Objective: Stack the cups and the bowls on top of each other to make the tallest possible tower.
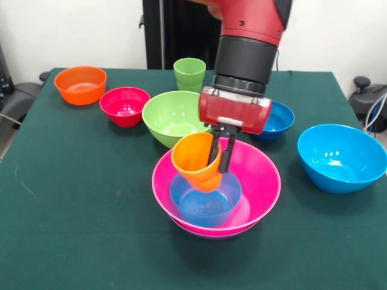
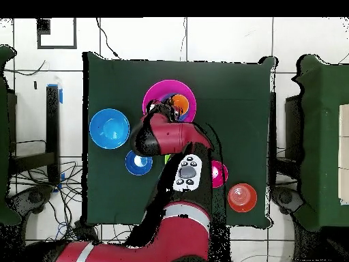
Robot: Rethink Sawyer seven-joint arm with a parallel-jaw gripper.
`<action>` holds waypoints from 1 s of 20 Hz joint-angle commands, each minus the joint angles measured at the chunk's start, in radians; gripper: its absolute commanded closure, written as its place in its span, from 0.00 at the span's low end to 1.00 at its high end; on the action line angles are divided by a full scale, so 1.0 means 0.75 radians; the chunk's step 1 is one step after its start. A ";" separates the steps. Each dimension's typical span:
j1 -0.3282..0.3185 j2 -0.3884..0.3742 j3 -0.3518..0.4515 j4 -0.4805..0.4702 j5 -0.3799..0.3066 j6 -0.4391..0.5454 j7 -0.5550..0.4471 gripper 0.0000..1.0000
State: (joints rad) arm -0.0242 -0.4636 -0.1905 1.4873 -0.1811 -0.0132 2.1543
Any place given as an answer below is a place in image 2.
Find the large pink bowl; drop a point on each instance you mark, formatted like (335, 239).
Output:
(163, 87)

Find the orange cup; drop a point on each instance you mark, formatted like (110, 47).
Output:
(181, 103)

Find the small light blue bowl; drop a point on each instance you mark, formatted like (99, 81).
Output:
(188, 116)

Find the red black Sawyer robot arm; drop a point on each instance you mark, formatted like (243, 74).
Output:
(174, 136)

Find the large light blue bowl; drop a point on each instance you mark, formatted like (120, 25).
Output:
(109, 128)

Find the lime green bowl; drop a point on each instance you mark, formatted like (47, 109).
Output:
(167, 158)

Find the dark blue bowl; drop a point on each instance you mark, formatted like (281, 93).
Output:
(136, 167)

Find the dark green tablecloth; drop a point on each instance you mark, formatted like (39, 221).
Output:
(122, 191)

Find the small pink bowl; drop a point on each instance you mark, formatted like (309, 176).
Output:
(219, 174)

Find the black stand with blue tape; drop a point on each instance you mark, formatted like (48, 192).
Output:
(52, 122)

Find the orange bowl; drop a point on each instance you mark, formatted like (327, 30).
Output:
(242, 197)

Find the green cloth covered side table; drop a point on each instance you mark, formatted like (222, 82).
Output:
(4, 136)
(321, 136)

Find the black pedestal foot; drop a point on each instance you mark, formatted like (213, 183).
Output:
(286, 198)
(30, 198)

